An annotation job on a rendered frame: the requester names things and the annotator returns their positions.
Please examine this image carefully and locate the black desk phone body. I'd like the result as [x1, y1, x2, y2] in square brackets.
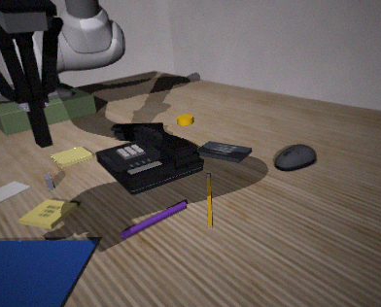
[96, 136, 203, 195]

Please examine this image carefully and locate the dark grey pocket calculator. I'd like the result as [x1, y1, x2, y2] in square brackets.
[194, 141, 252, 163]

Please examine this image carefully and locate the black computer mouse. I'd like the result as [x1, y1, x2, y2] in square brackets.
[274, 144, 317, 171]

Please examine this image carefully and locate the black telephone handset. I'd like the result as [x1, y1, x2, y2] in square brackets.
[138, 123, 193, 159]

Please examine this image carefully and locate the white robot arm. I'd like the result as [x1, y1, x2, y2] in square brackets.
[0, 0, 125, 100]

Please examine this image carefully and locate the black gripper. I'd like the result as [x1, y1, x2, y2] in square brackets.
[0, 17, 63, 148]

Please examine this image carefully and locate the purple cylinder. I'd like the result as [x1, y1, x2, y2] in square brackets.
[121, 201, 187, 239]

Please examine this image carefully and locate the blue notebook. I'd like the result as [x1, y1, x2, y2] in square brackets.
[0, 240, 98, 307]

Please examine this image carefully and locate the yellow pencil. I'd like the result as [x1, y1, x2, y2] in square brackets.
[207, 174, 213, 229]

